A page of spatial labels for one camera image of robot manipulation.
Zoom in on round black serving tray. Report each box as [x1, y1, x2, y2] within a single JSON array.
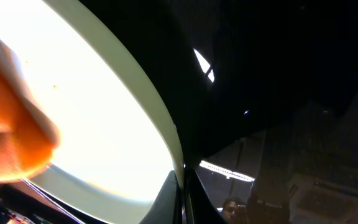
[[85, 0, 358, 223]]

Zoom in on light blue plate top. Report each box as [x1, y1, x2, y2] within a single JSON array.
[[0, 1, 183, 223]]

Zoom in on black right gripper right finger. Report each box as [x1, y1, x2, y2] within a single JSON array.
[[185, 169, 226, 224]]

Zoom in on orange green scrub sponge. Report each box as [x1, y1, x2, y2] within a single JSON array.
[[0, 40, 60, 183]]

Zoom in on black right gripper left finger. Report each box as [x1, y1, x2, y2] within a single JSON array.
[[140, 170, 183, 224]]

